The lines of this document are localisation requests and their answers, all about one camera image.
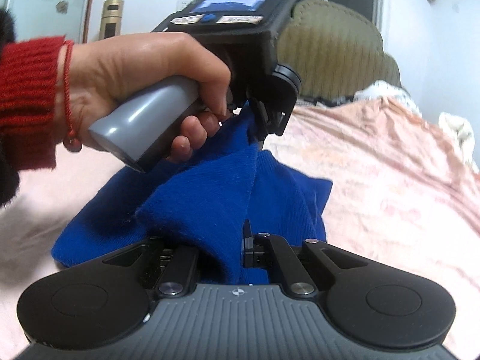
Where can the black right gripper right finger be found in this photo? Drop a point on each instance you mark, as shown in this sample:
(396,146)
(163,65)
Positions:
(275,255)

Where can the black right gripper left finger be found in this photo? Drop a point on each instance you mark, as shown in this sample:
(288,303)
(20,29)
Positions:
(172,268)

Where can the blue beaded sweater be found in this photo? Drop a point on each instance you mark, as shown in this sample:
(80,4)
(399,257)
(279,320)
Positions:
(206,201)

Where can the red knit sleeve forearm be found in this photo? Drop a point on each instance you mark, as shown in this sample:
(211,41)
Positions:
(30,82)

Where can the left hand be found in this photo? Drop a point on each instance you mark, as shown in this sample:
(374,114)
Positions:
(98,75)

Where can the green quilted headboard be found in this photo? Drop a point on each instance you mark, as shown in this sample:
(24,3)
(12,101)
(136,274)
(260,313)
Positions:
(335,50)

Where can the gold tower fan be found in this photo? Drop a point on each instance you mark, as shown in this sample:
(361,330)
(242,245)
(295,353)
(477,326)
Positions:
(111,19)

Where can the pink floral bed sheet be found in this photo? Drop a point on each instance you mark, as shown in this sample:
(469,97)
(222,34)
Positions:
(400,196)

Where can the white floral wardrobe door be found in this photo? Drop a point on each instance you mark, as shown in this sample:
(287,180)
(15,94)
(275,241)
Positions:
(47,18)

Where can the white quilt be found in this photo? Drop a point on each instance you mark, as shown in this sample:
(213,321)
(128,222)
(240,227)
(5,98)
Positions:
(457,128)

